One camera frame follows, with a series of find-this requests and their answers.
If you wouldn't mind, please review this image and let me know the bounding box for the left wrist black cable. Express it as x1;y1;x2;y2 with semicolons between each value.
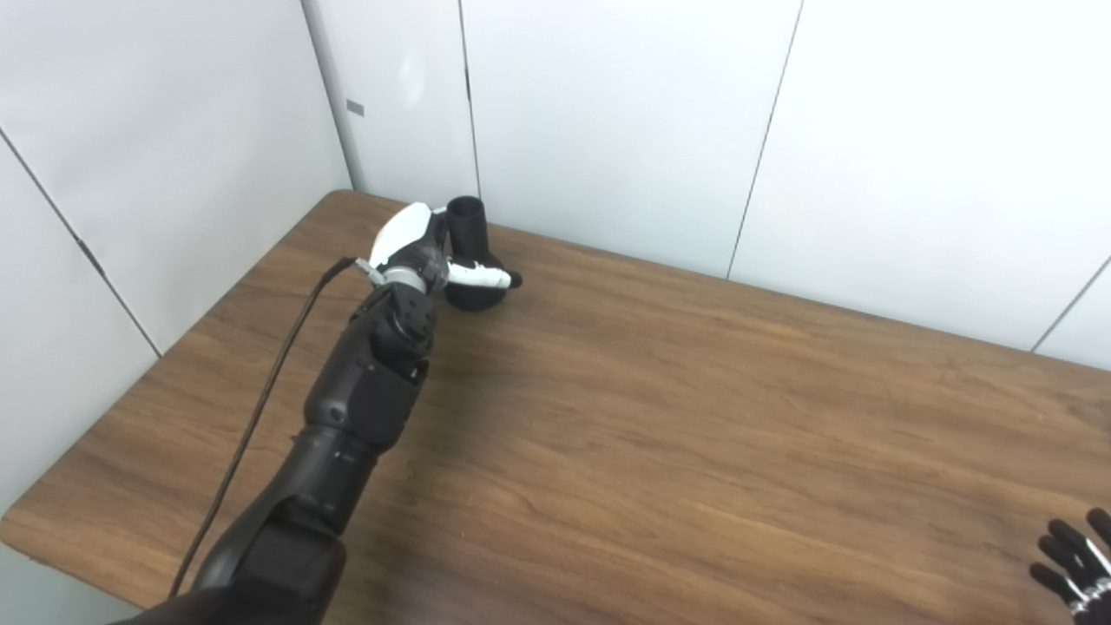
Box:
169;257;383;600

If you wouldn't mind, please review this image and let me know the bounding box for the right white-black robot hand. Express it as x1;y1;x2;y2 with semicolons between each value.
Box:
1029;508;1111;619

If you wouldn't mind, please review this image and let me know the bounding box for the left white-black robot hand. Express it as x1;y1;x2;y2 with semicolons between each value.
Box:
369;202;523;296

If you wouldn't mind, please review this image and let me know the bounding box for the black flared nozzle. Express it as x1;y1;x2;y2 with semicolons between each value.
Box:
444;196;509;313

